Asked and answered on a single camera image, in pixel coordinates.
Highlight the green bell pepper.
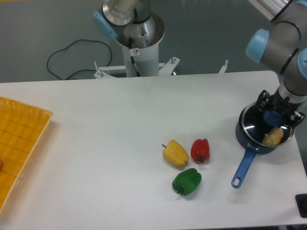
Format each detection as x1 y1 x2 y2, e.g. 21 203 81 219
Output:
172 168 202 196

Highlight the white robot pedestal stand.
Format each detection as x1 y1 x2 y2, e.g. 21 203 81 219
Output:
93 11 180 77

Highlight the dark blue saucepan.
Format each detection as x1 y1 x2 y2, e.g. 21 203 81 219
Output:
231 102 295 189

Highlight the red bell pepper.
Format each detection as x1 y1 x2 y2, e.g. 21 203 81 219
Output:
190 138 210 163

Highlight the beige toy bread piece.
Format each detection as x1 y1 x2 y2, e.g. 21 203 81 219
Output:
261 127 283 146

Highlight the glass lid blue knob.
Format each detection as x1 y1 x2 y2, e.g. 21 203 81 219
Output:
241 102 295 146

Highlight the yellow woven basket tray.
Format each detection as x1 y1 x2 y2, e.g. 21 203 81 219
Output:
0 96 53 209

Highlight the yellow bell pepper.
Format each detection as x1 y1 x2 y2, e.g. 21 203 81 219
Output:
162 139 189 167

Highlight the black cable on floor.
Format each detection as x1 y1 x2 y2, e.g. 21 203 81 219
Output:
47 39 113 81

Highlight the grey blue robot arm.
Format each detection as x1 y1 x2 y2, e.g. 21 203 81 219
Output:
93 0 307 127

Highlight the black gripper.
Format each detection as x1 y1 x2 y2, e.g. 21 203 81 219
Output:
256 90 305 127

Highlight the black device at table edge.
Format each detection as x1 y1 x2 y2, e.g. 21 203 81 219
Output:
295 194 307 218

